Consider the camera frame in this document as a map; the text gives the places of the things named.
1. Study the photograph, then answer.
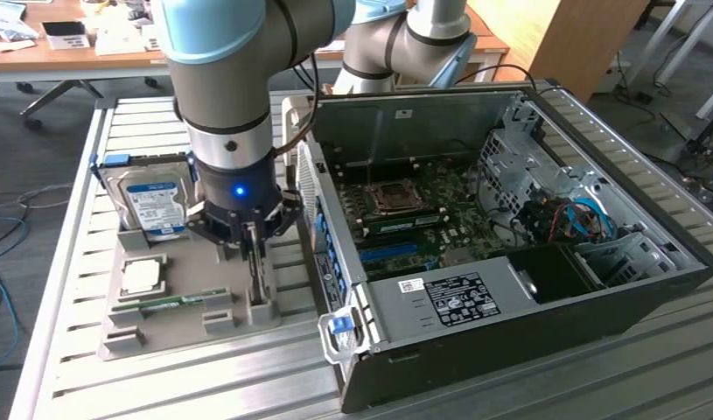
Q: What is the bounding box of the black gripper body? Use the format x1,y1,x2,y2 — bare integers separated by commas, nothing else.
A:
192,148,285,220

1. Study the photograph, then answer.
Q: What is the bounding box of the green graphics card black cooler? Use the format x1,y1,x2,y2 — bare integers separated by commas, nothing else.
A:
239,220,275,307

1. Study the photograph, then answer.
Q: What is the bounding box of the hard disk blue caddy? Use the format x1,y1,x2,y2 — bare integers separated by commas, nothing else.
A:
89,150,200,242

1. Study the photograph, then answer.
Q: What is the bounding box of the grey parts rack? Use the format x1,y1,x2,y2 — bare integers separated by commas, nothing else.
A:
96,220,281,362

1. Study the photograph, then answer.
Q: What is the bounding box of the silver CPU chip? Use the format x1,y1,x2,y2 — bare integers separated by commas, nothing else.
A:
120,258,163,295

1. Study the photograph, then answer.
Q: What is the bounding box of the green RAM stick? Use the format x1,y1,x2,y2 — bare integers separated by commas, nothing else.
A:
109,287,229,312
367,213,443,235

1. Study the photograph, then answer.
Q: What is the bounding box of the metal CPU socket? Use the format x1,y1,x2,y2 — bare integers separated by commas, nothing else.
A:
364,178,421,216

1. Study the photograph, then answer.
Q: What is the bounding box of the blue expansion slot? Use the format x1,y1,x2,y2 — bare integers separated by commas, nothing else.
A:
359,241,419,263

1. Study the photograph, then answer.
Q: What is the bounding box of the green motherboard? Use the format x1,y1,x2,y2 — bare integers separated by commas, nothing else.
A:
332,157,509,281

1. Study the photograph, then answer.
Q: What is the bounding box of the grey power supply unit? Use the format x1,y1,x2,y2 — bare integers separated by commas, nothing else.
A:
355,255,536,345

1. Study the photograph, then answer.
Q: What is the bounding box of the small white box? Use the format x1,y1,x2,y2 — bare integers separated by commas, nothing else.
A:
140,24,164,52

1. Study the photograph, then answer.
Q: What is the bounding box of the black chair base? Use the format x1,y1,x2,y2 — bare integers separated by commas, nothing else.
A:
15,77,163,131

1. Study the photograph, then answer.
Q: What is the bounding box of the large white box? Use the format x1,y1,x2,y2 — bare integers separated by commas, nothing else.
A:
92,19,147,57

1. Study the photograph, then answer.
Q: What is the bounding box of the silver disk bay cage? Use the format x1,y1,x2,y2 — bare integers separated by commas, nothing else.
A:
477,129,573,211

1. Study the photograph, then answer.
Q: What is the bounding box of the white box black lid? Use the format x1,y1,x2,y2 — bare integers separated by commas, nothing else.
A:
43,20,92,51

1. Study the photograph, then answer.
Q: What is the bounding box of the black open PC case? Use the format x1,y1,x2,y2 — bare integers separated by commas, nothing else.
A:
280,78,713,415

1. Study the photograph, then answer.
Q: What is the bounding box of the clear plastic bag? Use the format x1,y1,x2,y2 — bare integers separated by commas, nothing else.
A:
0,10,43,43

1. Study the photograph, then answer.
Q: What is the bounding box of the wooden cabinet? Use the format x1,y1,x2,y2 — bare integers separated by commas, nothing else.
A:
465,0,652,104

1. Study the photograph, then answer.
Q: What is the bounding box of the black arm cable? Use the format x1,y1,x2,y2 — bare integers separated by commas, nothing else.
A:
273,54,325,157

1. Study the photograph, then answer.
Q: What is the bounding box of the grey floor cable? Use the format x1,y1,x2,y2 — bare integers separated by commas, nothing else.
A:
0,183,71,211

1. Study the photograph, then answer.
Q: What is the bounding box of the blue floor cable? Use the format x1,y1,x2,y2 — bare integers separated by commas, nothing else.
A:
0,209,28,377

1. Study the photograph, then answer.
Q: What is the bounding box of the red wire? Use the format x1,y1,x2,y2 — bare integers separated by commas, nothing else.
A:
551,203,573,242

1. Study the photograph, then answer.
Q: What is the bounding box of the black cable behind case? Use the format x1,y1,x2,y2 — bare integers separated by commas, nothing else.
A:
448,64,539,91

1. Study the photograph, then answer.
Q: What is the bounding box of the blue wire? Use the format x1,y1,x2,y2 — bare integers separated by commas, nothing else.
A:
571,197,617,240

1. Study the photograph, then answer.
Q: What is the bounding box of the white table frame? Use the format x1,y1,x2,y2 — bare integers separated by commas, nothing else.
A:
651,0,713,122

